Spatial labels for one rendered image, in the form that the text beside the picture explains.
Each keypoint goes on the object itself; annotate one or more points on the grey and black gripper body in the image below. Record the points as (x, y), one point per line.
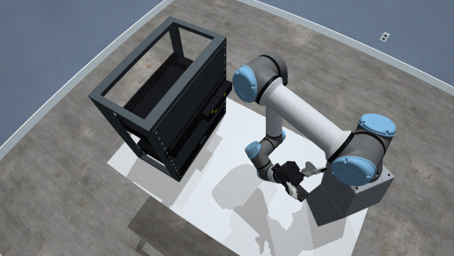
(291, 173)

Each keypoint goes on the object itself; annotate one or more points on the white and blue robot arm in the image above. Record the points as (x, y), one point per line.
(355, 160)

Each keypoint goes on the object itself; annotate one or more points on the black metal server rack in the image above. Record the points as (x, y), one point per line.
(177, 109)

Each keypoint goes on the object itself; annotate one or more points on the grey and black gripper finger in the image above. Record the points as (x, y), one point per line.
(310, 170)
(291, 190)

